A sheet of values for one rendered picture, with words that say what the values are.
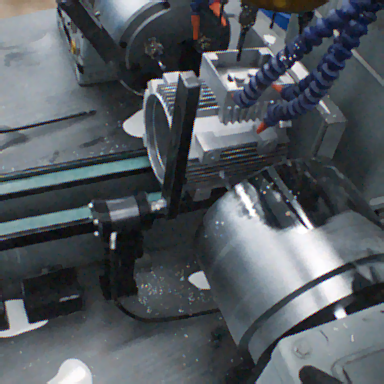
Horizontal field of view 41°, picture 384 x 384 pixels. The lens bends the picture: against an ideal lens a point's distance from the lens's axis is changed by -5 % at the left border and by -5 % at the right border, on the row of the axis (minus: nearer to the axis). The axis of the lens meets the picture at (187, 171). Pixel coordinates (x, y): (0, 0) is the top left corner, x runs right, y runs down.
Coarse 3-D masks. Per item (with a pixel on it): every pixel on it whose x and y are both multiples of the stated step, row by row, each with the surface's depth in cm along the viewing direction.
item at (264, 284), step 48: (240, 192) 66; (288, 192) 64; (336, 192) 64; (240, 240) 63; (288, 240) 60; (336, 240) 59; (240, 288) 62; (288, 288) 57; (336, 288) 56; (240, 336) 62; (288, 336) 59
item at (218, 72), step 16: (208, 64) 83; (224, 64) 87; (240, 64) 88; (256, 64) 89; (208, 80) 84; (224, 80) 85; (240, 80) 82; (288, 80) 82; (224, 96) 79; (272, 96) 82; (224, 112) 81; (240, 112) 82; (256, 112) 83
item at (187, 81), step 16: (192, 80) 61; (176, 96) 64; (192, 96) 62; (176, 112) 65; (192, 112) 64; (176, 128) 67; (192, 128) 66; (176, 144) 68; (176, 160) 69; (176, 176) 72; (176, 192) 75; (160, 208) 77; (176, 208) 77
